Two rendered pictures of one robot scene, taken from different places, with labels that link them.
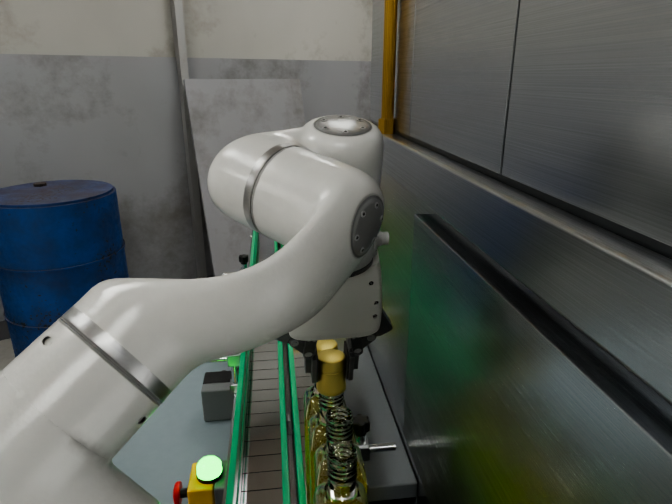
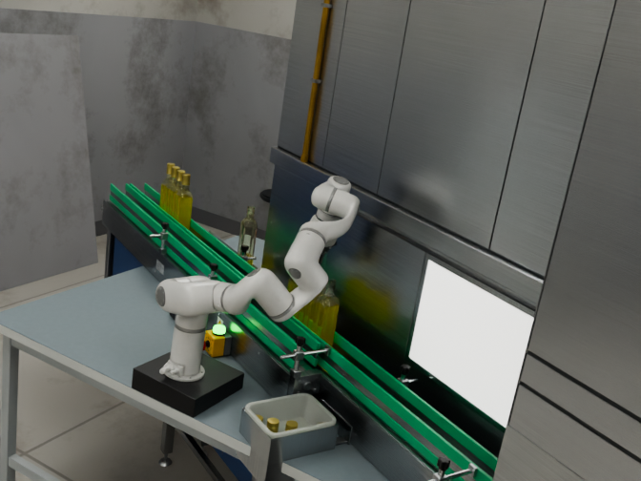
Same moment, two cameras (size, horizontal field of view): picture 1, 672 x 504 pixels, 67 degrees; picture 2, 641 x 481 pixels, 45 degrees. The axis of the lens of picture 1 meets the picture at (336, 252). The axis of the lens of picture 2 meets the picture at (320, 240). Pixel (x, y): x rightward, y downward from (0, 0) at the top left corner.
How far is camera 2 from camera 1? 1.94 m
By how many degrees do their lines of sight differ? 27
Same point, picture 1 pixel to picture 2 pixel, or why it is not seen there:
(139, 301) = (323, 225)
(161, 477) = not seen: hidden behind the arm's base
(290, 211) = (342, 206)
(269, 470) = not seen: hidden behind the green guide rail
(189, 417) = (165, 323)
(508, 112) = (380, 177)
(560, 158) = (397, 194)
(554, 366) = (397, 241)
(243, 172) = (327, 196)
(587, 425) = (404, 251)
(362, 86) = (134, 44)
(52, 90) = not seen: outside the picture
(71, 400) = (319, 244)
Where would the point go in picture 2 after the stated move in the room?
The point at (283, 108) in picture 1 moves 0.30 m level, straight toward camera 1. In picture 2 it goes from (61, 67) to (73, 74)
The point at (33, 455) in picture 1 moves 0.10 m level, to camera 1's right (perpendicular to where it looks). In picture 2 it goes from (316, 254) to (348, 254)
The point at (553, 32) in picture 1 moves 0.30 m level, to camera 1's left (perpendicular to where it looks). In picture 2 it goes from (395, 163) to (305, 158)
